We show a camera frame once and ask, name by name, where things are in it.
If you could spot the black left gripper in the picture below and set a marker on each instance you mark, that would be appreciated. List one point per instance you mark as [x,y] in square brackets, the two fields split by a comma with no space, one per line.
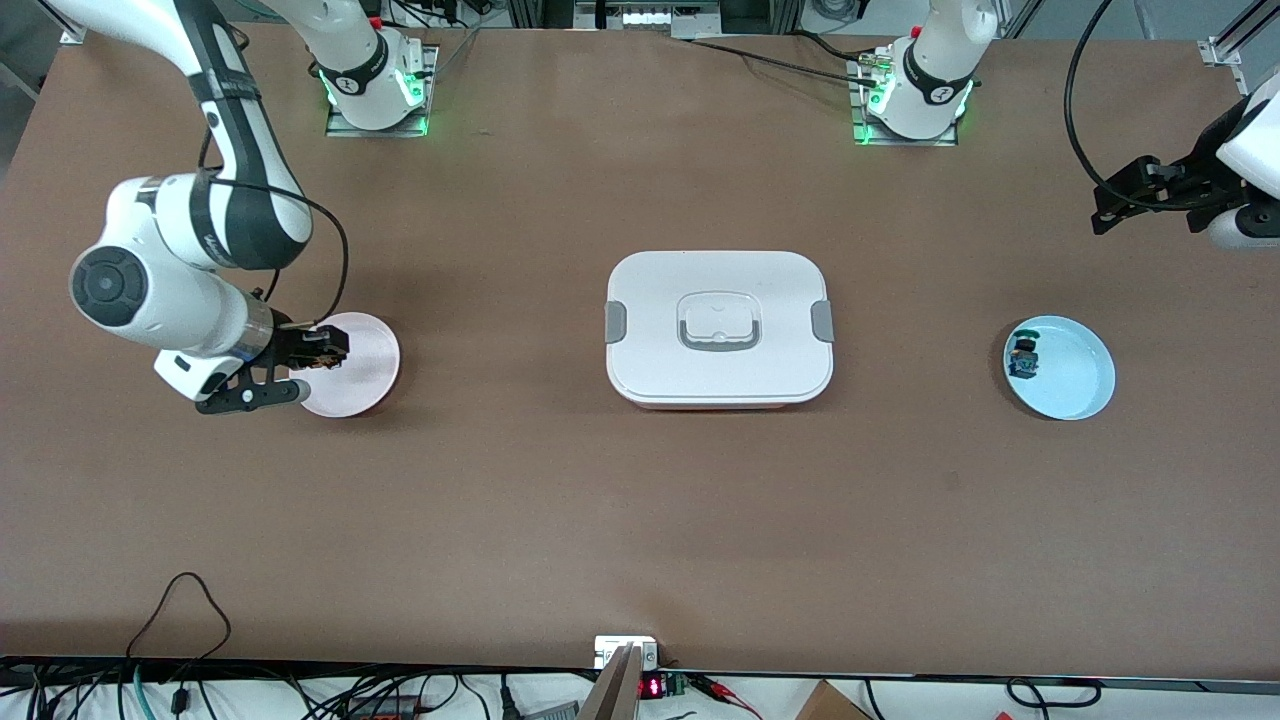
[1197,180]

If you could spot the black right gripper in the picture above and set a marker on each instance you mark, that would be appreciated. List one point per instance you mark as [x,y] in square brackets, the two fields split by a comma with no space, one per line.
[291,346]

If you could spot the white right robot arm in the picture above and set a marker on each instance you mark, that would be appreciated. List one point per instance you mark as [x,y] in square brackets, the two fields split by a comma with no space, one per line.
[150,290]

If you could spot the white socket box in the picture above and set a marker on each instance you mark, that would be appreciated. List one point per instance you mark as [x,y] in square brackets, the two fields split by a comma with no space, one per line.
[610,646]

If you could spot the pale pink round plate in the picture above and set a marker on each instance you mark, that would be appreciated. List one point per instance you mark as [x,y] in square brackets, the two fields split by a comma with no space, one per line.
[365,380]

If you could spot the light blue round plate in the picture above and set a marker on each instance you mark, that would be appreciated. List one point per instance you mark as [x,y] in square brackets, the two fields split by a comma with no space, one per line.
[1075,375]

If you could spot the grey slanted bar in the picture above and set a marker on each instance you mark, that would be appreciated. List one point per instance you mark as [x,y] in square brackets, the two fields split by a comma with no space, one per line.
[612,695]

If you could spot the white terminal strip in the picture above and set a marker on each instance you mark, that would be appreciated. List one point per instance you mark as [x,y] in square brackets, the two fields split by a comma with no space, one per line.
[650,18]

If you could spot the red digit display module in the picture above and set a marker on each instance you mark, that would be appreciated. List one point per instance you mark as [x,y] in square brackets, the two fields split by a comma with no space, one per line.
[651,687]

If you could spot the small green circuit board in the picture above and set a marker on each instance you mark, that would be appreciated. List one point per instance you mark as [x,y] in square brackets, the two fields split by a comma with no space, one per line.
[676,686]

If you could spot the red clip leads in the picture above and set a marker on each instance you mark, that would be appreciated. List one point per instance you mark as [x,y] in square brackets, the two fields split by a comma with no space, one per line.
[722,692]

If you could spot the brown cardboard piece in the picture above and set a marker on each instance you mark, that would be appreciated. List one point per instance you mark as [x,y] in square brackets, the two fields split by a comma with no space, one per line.
[830,705]

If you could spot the aluminium rail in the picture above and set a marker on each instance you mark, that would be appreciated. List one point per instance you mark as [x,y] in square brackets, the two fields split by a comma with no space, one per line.
[1244,82]

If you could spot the blue push-button switch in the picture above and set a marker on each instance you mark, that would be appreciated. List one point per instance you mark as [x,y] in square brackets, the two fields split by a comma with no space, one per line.
[1024,358]

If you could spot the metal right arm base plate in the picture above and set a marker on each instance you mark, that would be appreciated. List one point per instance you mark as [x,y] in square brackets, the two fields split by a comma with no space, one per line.
[375,131]

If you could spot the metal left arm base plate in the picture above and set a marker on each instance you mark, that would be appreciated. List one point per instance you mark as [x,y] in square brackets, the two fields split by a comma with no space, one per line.
[858,125]

